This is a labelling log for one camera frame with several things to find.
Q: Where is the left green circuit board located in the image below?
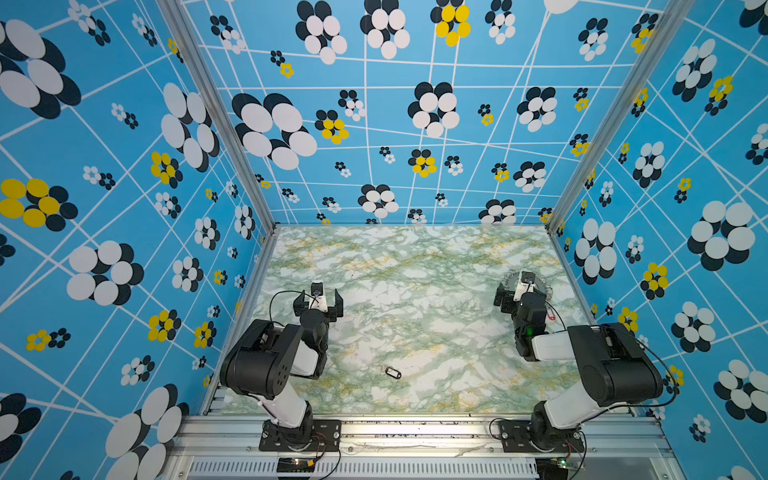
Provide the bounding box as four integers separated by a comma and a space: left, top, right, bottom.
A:
276, 457, 317, 475

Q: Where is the aluminium front rail frame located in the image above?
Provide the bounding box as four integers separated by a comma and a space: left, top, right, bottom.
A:
162, 415, 685, 479

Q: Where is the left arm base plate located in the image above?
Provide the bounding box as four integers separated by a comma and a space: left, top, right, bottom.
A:
258, 419, 342, 453

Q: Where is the metal keyring disc with rings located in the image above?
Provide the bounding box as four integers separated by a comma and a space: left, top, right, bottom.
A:
502, 269, 552, 300

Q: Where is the black key tag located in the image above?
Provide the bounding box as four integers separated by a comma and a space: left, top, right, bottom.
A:
384, 367, 402, 380

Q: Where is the left aluminium corner post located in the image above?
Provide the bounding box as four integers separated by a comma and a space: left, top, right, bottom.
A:
157, 0, 276, 238

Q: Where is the green circuit board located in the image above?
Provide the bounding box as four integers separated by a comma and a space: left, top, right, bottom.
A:
276, 457, 317, 475
536, 458, 570, 480

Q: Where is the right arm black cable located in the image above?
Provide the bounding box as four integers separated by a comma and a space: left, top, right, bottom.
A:
542, 299, 678, 415

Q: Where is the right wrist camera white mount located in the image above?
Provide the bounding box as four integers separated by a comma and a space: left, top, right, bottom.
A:
516, 271, 536, 296

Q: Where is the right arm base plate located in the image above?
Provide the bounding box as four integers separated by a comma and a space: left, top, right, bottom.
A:
495, 419, 585, 454

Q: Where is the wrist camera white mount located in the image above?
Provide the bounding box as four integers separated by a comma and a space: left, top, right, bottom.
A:
516, 271, 536, 296
309, 282, 328, 313

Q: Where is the right aluminium corner post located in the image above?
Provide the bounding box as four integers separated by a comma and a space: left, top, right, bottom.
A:
546, 0, 695, 238

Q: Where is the right green circuit board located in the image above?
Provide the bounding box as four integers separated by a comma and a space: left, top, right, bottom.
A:
536, 458, 570, 480

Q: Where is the aluminium corner post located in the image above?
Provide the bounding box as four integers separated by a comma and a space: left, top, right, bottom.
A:
546, 0, 695, 238
157, 0, 276, 238

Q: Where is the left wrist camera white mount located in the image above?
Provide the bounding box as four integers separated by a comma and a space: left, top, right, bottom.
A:
309, 282, 328, 313

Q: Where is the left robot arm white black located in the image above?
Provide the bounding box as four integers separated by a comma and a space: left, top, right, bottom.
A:
220, 283, 344, 453

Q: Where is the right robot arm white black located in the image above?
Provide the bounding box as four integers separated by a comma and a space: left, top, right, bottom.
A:
493, 282, 663, 451

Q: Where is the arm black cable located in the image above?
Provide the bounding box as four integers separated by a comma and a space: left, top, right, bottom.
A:
268, 290, 313, 328
542, 299, 678, 415

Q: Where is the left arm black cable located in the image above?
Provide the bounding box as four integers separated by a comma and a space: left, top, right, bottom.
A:
268, 290, 313, 328

